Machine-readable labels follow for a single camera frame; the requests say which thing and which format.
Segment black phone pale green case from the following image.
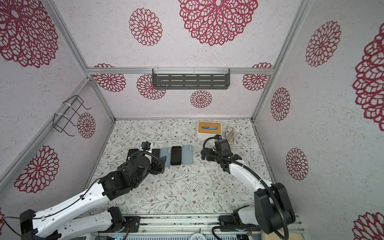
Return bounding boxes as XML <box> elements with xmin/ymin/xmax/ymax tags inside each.
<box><xmin>126</xmin><ymin>149</ymin><xmax>139</xmax><ymax>161</ymax></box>

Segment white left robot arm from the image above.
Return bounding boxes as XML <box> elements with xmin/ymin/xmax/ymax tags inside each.
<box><xmin>20</xmin><ymin>153</ymin><xmax>152</xmax><ymax>240</ymax></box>

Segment black phone blue frame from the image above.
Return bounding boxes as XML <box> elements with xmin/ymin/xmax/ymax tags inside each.
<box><xmin>171</xmin><ymin>146</ymin><xmax>182</xmax><ymax>166</ymax></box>

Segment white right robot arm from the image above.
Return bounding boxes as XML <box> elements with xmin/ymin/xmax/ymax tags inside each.
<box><xmin>201</xmin><ymin>135</ymin><xmax>296</xmax><ymax>240</ymax></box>

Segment light blue phone case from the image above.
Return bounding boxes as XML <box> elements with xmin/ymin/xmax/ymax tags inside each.
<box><xmin>182</xmin><ymin>145</ymin><xmax>194</xmax><ymax>165</ymax></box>

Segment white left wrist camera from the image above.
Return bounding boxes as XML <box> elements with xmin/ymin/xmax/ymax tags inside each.
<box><xmin>141</xmin><ymin>141</ymin><xmax>152</xmax><ymax>153</ymax></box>

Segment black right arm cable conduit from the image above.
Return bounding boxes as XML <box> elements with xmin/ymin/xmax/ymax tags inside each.
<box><xmin>200</xmin><ymin>135</ymin><xmax>290</xmax><ymax>240</ymax></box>

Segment black wire wall basket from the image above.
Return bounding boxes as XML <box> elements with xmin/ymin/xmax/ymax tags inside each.
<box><xmin>52</xmin><ymin>95</ymin><xmax>91</xmax><ymax>137</ymax></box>

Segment white tissue box wooden lid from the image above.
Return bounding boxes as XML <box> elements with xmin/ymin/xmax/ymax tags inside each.
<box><xmin>197</xmin><ymin>121</ymin><xmax>223</xmax><ymax>140</ymax></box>

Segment grey wall shelf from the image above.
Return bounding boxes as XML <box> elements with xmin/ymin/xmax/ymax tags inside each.
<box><xmin>152</xmin><ymin>69</ymin><xmax>231</xmax><ymax>90</ymax></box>

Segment pale blue phone case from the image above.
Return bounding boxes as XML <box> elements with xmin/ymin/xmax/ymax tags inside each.
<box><xmin>160</xmin><ymin>147</ymin><xmax>171</xmax><ymax>168</ymax></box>

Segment map print glasses case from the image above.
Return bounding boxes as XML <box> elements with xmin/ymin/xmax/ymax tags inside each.
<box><xmin>225</xmin><ymin>126</ymin><xmax>235</xmax><ymax>145</ymax></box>

